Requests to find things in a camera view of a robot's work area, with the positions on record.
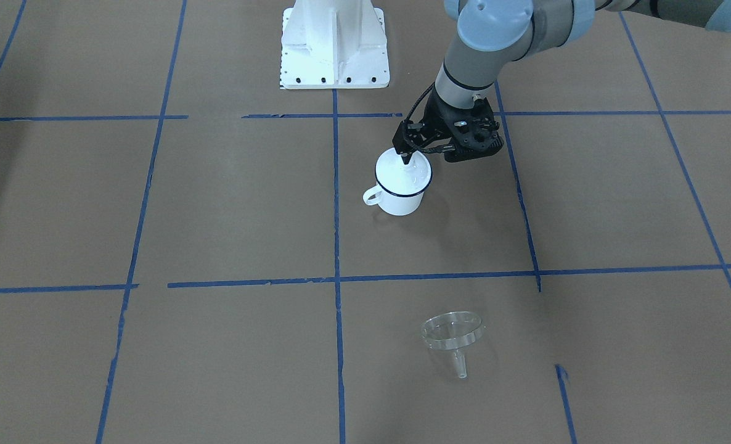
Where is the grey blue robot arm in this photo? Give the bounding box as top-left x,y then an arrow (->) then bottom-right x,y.
393,1 -> 731,164

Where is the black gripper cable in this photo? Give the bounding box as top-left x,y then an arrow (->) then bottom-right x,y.
402,83 -> 437,124

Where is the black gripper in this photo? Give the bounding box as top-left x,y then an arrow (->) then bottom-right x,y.
394,99 -> 503,165

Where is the white enamel cup lid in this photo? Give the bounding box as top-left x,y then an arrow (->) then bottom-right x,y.
375,148 -> 433,197

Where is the white enamel cup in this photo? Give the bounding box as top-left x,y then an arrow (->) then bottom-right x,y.
362,180 -> 432,216

